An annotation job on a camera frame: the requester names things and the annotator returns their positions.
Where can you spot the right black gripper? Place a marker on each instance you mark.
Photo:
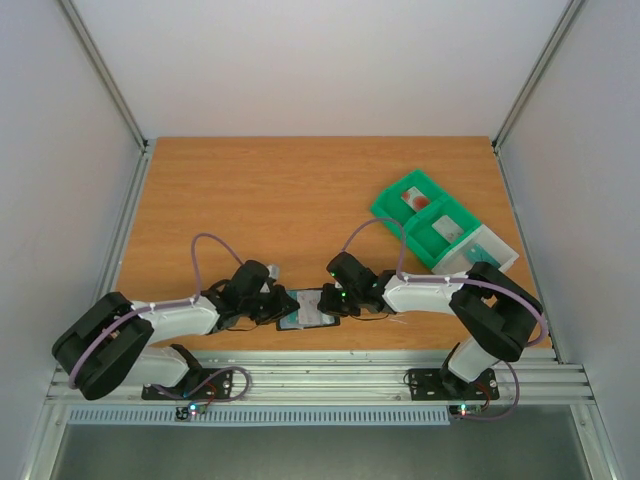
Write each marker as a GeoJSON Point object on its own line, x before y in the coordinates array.
{"type": "Point", "coordinates": [336, 300]}

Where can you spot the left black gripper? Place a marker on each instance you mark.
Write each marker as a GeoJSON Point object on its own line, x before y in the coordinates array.
{"type": "Point", "coordinates": [281, 308]}

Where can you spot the white VIP card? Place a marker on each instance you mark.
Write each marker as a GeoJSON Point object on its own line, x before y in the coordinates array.
{"type": "Point", "coordinates": [308, 314]}

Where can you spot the black leather card holder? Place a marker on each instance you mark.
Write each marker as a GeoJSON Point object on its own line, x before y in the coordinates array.
{"type": "Point", "coordinates": [327, 320]}

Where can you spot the teal card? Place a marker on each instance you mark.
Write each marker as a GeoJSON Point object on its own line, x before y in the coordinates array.
{"type": "Point", "coordinates": [476, 253]}
{"type": "Point", "coordinates": [290, 322]}

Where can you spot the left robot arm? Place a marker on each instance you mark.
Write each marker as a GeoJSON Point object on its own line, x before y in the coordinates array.
{"type": "Point", "coordinates": [116, 342]}

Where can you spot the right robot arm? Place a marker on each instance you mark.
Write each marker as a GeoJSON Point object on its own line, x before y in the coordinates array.
{"type": "Point", "coordinates": [501, 318]}

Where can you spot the white card with red dot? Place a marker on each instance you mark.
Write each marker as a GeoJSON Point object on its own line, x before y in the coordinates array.
{"type": "Point", "coordinates": [415, 199]}

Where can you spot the white card in tray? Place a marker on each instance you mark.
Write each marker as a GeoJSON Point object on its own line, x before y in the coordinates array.
{"type": "Point", "coordinates": [447, 229]}

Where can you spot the teal card in bin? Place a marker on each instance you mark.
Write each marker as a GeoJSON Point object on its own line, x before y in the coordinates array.
{"type": "Point", "coordinates": [476, 253]}

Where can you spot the green plastic compartment tray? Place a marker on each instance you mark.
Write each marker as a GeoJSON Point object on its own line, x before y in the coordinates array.
{"type": "Point", "coordinates": [421, 237]}

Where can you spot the white plastic bin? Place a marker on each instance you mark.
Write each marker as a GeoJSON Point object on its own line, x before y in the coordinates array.
{"type": "Point", "coordinates": [454, 260]}

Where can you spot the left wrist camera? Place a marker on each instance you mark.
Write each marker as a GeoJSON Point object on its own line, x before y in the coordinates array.
{"type": "Point", "coordinates": [273, 276]}

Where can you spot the aluminium front rail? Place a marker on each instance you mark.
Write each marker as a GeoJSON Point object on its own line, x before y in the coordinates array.
{"type": "Point", "coordinates": [358, 377]}

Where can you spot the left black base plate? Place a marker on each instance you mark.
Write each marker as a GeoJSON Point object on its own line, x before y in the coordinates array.
{"type": "Point", "coordinates": [215, 384]}

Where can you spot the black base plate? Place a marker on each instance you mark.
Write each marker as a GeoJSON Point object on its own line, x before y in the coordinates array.
{"type": "Point", "coordinates": [426, 384]}
{"type": "Point", "coordinates": [215, 384]}

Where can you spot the grey slotted cable duct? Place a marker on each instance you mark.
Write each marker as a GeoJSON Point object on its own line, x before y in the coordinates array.
{"type": "Point", "coordinates": [260, 416]}

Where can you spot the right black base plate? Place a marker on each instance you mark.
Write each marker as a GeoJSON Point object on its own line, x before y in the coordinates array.
{"type": "Point", "coordinates": [426, 384]}

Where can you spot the left aluminium frame post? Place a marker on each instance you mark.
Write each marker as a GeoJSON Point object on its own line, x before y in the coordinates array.
{"type": "Point", "coordinates": [91, 49]}

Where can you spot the aluminium frame post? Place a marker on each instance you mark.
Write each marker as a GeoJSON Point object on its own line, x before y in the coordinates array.
{"type": "Point", "coordinates": [91, 49]}
{"type": "Point", "coordinates": [552, 45]}

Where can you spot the right aluminium frame post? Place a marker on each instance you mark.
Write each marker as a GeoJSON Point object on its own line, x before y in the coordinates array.
{"type": "Point", "coordinates": [552, 45]}

